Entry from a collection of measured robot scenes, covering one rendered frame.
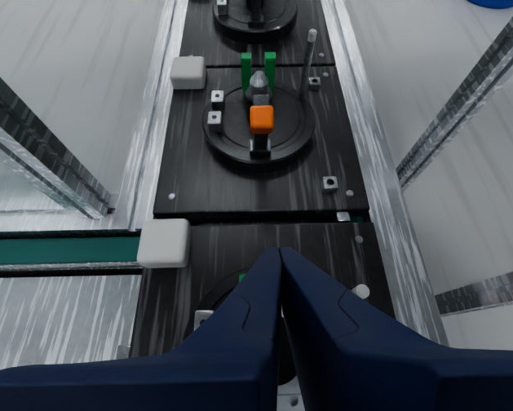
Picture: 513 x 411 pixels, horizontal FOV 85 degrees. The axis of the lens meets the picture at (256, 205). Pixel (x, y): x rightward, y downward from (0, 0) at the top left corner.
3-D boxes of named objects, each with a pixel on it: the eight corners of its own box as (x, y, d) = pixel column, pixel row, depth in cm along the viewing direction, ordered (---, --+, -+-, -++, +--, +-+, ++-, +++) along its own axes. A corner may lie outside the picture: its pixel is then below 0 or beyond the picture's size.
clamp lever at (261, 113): (269, 152, 31) (274, 126, 23) (251, 152, 31) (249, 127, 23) (268, 121, 31) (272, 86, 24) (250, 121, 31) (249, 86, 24)
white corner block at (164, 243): (192, 271, 29) (183, 261, 26) (148, 273, 29) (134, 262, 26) (196, 231, 32) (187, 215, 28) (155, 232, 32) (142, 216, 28)
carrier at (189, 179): (364, 216, 32) (421, 147, 21) (156, 221, 32) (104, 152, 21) (333, 77, 43) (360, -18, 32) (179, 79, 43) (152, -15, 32)
